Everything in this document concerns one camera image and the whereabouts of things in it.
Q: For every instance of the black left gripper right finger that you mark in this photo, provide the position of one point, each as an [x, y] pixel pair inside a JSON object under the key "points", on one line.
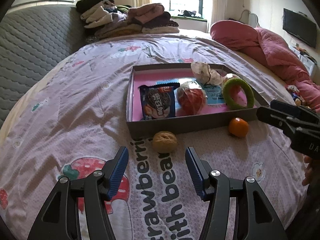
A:
{"points": [[255, 217]]}

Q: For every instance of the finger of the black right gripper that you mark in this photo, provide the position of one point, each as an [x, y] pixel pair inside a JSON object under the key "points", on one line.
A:
{"points": [[285, 104], [277, 116]]}

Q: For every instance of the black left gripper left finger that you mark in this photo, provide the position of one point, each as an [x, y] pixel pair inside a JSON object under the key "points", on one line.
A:
{"points": [[58, 218]]}

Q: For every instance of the cream spotted cloth pouch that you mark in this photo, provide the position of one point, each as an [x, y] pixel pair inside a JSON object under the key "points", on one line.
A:
{"points": [[205, 74]]}

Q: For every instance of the red snack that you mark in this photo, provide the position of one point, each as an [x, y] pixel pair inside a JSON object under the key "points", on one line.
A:
{"points": [[191, 97]]}

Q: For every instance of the blue oreo cookie packet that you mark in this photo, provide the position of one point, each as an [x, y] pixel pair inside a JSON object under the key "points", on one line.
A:
{"points": [[158, 101]]}

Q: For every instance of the small toys by blanket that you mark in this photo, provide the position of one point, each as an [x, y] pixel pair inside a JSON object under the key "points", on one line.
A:
{"points": [[295, 93]]}

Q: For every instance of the white drawer cabinet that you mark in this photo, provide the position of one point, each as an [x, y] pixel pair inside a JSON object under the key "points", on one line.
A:
{"points": [[309, 62]]}

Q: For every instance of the pink quilted blanket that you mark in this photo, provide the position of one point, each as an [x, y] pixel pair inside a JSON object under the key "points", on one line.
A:
{"points": [[270, 50]]}

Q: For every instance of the brown walnut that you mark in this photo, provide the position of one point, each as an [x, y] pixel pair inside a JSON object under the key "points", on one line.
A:
{"points": [[164, 142]]}

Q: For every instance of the brown tray with pink book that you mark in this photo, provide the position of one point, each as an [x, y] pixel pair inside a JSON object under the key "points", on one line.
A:
{"points": [[219, 110]]}

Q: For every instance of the white right curtain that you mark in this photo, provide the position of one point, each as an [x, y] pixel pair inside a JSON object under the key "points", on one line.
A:
{"points": [[219, 8]]}

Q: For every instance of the grey quilted headboard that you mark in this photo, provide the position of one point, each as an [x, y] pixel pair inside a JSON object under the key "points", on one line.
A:
{"points": [[33, 41]]}

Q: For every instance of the pile of folded clothes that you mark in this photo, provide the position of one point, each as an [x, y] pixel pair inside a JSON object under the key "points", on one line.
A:
{"points": [[103, 19]]}

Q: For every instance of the black wall television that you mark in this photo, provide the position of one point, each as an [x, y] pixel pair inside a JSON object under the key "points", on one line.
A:
{"points": [[300, 27]]}

